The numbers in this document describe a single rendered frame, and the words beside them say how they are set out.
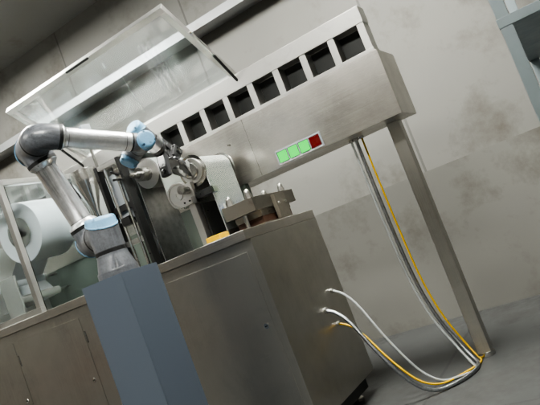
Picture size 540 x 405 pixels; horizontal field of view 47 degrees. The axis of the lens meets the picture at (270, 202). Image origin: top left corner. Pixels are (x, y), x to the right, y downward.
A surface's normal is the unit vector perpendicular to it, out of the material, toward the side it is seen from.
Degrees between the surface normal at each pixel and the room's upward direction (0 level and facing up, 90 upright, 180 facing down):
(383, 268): 90
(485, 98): 90
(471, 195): 90
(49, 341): 90
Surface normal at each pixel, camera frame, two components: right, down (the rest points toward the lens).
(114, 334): -0.46, 0.11
